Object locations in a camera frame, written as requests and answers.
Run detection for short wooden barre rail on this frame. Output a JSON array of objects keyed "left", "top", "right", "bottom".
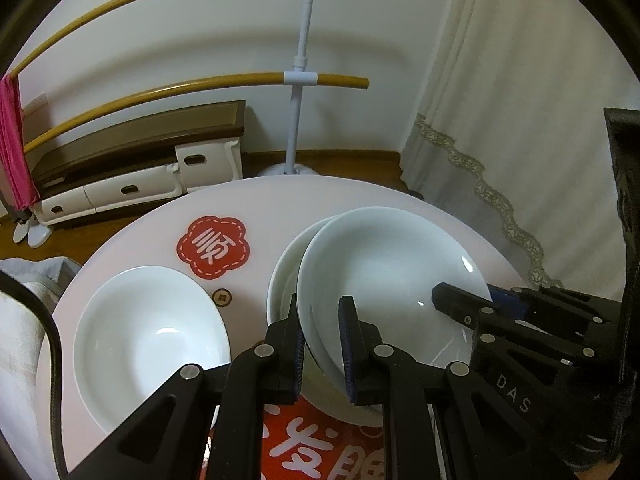
[{"left": 22, "top": 72, "right": 370, "bottom": 155}]

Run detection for cream lace-trimmed curtain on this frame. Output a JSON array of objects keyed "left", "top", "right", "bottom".
[{"left": 400, "top": 0, "right": 640, "bottom": 291}]

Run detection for black cable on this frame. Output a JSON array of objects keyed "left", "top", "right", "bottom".
[{"left": 0, "top": 270, "right": 68, "bottom": 478}]

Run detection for white printed bedsheet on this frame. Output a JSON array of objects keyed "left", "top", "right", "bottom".
[{"left": 0, "top": 257, "right": 83, "bottom": 461}]

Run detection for white bowl blue pattern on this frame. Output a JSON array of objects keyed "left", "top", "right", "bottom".
[
  {"left": 72, "top": 266, "right": 232, "bottom": 436},
  {"left": 296, "top": 206, "right": 493, "bottom": 391},
  {"left": 266, "top": 215, "right": 386, "bottom": 428}
]

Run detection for red flower sticker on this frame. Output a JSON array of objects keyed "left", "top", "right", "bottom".
[{"left": 176, "top": 215, "right": 250, "bottom": 279}]

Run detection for low white cabinet brown top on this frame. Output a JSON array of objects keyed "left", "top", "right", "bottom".
[{"left": 25, "top": 100, "right": 247, "bottom": 227}]

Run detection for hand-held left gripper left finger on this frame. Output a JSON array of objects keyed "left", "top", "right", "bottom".
[{"left": 70, "top": 292, "right": 307, "bottom": 480}]

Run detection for white barre stand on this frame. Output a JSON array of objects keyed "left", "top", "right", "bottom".
[{"left": 257, "top": 0, "right": 332, "bottom": 177}]

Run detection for white slippers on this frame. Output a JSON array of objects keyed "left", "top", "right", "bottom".
[{"left": 12, "top": 205, "right": 57, "bottom": 247}]

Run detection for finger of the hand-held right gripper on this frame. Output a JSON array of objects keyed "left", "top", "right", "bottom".
[
  {"left": 487, "top": 285, "right": 623, "bottom": 333},
  {"left": 432, "top": 282, "right": 596, "bottom": 366}
]

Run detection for pink towel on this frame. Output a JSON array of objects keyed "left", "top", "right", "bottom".
[{"left": 0, "top": 76, "right": 41, "bottom": 211}]

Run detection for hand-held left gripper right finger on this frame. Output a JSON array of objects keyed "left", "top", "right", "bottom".
[{"left": 338, "top": 296, "right": 576, "bottom": 480}]

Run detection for round pink table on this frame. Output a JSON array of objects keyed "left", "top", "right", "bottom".
[{"left": 35, "top": 175, "right": 526, "bottom": 480}]

